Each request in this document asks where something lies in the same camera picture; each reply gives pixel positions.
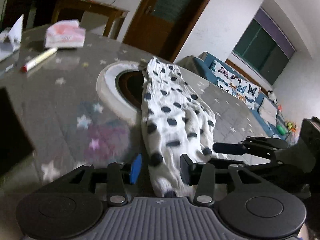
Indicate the beige pillow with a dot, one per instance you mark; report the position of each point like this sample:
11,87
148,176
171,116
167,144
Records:
268,111

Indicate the dark flat object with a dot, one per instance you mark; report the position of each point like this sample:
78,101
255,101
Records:
12,132

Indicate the white crumpled paper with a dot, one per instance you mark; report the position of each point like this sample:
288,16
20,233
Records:
13,37

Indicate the colourful small toys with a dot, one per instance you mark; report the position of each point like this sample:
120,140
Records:
290,125

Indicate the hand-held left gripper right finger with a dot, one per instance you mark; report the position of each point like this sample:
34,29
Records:
186,171

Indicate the butterfly print cushion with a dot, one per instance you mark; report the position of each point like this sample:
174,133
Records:
237,85

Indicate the round black induction cooktop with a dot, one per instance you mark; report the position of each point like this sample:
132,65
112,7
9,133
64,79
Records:
125,87

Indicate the white polka dot pants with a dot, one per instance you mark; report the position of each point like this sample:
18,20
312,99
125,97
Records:
175,120

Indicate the brown wooden door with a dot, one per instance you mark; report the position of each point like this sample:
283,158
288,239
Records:
170,10

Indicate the brown wooden side table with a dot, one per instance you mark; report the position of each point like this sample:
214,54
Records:
95,8

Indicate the dark sliding window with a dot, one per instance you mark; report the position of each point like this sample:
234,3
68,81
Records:
262,47

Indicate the white marker pen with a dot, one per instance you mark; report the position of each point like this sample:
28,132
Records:
40,58

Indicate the pink white tissue packet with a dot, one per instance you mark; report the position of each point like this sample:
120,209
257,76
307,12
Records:
66,35

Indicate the black white plush toy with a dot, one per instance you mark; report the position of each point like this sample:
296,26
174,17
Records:
272,96

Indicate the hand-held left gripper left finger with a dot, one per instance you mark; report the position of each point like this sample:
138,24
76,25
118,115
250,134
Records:
136,170

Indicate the grey star quilted table cover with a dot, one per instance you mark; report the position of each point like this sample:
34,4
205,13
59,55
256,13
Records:
65,105

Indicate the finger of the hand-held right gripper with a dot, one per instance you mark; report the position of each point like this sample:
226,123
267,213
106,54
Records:
230,148
260,167

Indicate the blue sofa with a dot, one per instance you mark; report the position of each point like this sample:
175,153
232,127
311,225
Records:
265,120

